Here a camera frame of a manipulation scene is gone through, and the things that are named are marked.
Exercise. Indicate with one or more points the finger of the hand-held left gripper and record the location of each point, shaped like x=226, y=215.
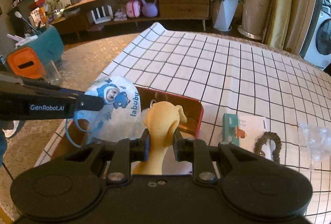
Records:
x=89, y=104

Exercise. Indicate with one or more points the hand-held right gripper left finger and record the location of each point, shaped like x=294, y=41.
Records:
x=146, y=145

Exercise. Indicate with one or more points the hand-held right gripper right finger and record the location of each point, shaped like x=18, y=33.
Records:
x=177, y=145

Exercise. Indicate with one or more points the yellow rubber chicken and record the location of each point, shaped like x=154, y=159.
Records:
x=157, y=120

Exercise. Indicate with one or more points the blue cartoon face mask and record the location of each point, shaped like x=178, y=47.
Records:
x=116, y=113

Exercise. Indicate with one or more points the red tin box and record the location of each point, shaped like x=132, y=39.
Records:
x=192, y=116

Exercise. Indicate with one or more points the clear plastic cup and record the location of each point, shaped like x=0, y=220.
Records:
x=53, y=73

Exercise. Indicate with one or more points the orange plastic container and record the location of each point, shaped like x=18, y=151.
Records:
x=25, y=61

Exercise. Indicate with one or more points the white teal tissue packet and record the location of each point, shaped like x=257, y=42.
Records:
x=248, y=125

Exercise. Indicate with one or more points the white router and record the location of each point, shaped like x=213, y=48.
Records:
x=102, y=16

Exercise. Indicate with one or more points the orange snack box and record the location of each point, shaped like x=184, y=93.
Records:
x=38, y=17

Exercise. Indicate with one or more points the white black checkered tablecloth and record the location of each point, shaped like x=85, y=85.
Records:
x=232, y=71

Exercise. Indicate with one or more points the small pink white toy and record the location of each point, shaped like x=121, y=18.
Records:
x=120, y=14

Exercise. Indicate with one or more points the brown hair scrunchie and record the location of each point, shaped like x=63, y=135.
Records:
x=278, y=141

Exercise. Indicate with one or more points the pink toy case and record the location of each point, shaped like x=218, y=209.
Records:
x=134, y=8

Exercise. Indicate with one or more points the purple kettlebell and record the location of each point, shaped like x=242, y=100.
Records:
x=150, y=7

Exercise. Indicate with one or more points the wooden sideboard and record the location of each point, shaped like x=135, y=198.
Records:
x=181, y=1

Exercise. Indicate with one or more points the clear plastic bag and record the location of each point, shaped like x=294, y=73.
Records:
x=315, y=141

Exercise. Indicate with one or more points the white planter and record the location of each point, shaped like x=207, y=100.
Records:
x=225, y=13

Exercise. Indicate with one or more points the white washing machine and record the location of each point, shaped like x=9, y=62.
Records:
x=318, y=32

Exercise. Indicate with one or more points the beige curtain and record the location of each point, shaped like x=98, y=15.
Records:
x=297, y=1

